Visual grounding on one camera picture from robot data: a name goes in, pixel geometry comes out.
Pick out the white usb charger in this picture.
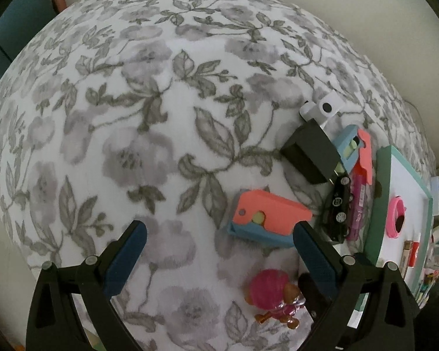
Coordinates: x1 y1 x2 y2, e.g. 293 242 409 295
408 240 420 268

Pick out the teal white tray box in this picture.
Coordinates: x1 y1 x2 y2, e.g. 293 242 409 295
364 146 433 294

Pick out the pink puppy doll figure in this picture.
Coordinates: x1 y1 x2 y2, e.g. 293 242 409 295
244 269 305 330

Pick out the coral blue toy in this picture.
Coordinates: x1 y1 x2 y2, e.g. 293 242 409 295
332 124 373 185
227 189 312 248

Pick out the white small device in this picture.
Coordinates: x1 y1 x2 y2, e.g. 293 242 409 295
431 176 439 200

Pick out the black toy car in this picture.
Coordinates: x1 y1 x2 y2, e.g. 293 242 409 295
320 173 353 243

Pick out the magenta marker pen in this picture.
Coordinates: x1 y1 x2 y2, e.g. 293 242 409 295
347 164 367 241

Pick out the floral grey white blanket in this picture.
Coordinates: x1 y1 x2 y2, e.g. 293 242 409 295
0 0 436 350

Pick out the dark teal cabinet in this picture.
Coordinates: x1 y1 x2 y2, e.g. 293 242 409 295
0 0 58 103

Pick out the black power adapter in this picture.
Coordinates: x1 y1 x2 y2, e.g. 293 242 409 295
280 119 340 185

